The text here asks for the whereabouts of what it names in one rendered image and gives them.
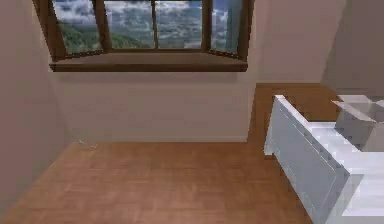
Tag white chest of drawers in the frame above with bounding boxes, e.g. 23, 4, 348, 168
263, 94, 384, 224

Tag white open box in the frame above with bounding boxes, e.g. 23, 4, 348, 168
331, 94, 384, 154

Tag brown wooden bay window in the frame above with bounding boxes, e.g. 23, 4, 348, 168
32, 0, 256, 73

